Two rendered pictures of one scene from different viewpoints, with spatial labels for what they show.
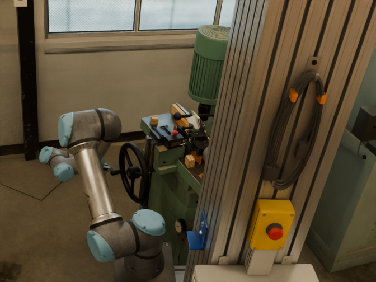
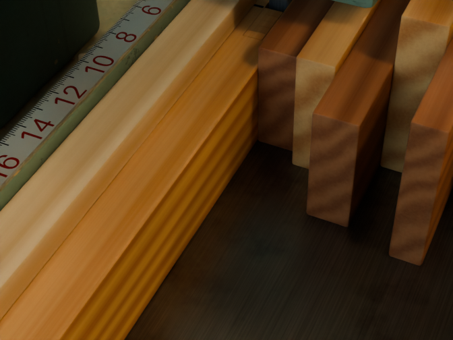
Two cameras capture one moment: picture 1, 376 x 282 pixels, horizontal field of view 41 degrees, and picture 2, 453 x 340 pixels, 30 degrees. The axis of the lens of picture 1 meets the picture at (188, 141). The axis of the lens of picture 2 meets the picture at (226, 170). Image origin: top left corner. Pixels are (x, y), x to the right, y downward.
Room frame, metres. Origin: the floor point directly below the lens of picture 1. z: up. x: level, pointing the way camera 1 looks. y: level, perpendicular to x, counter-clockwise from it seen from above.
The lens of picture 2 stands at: (2.23, 0.22, 1.15)
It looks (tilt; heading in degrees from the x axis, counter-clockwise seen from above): 44 degrees down; 242
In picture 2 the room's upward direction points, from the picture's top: 2 degrees counter-clockwise
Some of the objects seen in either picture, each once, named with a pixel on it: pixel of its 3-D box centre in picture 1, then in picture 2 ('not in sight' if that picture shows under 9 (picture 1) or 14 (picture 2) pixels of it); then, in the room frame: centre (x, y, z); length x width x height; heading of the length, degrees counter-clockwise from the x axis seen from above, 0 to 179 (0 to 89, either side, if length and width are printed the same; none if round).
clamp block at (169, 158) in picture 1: (164, 148); not in sight; (1.94, 0.10, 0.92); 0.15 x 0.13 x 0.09; 36
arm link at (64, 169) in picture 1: (65, 167); not in sight; (1.69, 0.50, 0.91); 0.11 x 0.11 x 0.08; 35
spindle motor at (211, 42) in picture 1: (211, 65); not in sight; (2.05, -0.05, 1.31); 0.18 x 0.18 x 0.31
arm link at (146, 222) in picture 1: (146, 231); not in sight; (1.31, 0.10, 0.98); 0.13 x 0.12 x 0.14; 125
